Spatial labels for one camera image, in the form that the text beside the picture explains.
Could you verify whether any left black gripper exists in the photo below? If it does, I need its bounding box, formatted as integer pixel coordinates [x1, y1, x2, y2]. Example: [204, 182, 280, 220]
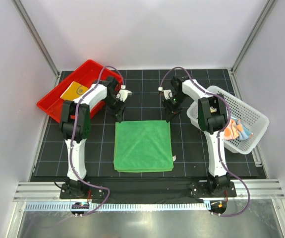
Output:
[103, 96, 128, 122]

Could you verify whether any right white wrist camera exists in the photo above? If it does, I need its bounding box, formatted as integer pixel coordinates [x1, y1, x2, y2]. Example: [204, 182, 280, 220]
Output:
[158, 87, 173, 100]

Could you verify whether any yellow blue hello towel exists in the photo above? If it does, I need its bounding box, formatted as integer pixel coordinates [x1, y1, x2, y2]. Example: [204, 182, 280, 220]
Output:
[60, 81, 89, 101]

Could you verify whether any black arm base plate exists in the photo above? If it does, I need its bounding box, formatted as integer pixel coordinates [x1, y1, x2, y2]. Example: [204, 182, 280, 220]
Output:
[54, 177, 237, 204]

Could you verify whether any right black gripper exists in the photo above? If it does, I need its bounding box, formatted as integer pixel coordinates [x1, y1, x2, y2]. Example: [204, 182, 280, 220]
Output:
[161, 92, 187, 122]

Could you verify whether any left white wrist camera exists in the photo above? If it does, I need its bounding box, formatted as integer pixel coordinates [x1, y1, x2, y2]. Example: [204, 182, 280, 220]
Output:
[117, 85, 132, 102]

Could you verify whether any orange beige towel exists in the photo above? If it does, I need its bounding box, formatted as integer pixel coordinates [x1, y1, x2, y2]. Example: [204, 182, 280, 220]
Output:
[224, 117, 253, 141]

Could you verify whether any red plastic tray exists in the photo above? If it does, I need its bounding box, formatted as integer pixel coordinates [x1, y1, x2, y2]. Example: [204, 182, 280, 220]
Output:
[37, 60, 126, 122]

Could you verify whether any aluminium frame rail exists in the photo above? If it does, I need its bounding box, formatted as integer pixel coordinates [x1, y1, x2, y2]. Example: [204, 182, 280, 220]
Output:
[13, 179, 285, 202]

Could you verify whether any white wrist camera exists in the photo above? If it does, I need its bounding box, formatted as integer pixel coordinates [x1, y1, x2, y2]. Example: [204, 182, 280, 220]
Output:
[117, 85, 132, 102]
[158, 87, 173, 100]

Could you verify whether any black grid cutting mat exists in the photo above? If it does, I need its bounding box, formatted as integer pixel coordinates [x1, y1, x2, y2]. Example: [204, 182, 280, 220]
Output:
[31, 69, 266, 181]

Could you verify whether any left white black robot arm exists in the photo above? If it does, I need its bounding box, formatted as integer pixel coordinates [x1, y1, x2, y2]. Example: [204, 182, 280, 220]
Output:
[59, 76, 132, 198]

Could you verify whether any white perforated plastic basket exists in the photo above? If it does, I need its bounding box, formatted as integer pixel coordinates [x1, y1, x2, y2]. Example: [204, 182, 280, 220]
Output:
[187, 86, 269, 155]

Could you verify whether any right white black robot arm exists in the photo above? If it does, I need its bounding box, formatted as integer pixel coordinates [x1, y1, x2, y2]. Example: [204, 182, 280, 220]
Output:
[158, 76, 230, 196]

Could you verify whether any slotted cable duct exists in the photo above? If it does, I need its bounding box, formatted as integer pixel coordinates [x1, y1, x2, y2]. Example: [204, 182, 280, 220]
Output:
[25, 200, 211, 213]

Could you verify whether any green towel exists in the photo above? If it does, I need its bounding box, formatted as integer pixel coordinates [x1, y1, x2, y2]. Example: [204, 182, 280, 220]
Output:
[114, 120, 174, 173]

